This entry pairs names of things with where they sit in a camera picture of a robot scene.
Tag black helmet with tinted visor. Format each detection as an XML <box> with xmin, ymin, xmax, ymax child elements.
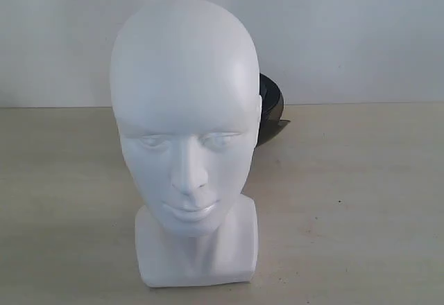
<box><xmin>257</xmin><ymin>73</ymin><xmax>290</xmax><ymax>146</ymax></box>

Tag white mannequin head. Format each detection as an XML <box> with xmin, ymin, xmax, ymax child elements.
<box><xmin>110</xmin><ymin>0</ymin><xmax>262</xmax><ymax>288</ymax></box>

